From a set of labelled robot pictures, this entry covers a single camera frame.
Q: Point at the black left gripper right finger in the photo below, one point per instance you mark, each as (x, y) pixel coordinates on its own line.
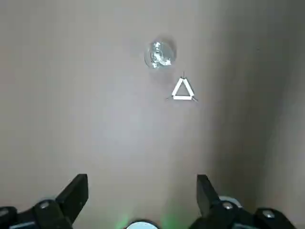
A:
(207, 198)

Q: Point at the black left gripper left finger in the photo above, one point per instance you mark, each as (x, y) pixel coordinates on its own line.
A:
(71, 198)

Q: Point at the clear glass alcohol lamp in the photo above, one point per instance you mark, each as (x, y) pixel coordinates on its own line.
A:
(158, 56)

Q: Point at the white clay pipe triangle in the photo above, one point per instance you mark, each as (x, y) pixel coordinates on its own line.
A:
(182, 97)

